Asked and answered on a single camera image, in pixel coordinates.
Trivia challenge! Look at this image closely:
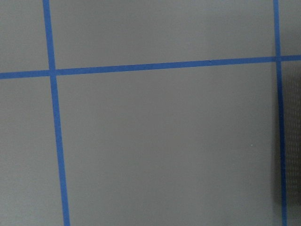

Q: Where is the brown wicker basket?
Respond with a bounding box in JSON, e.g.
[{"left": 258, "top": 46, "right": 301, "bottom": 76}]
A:
[{"left": 273, "top": 61, "right": 301, "bottom": 208}]

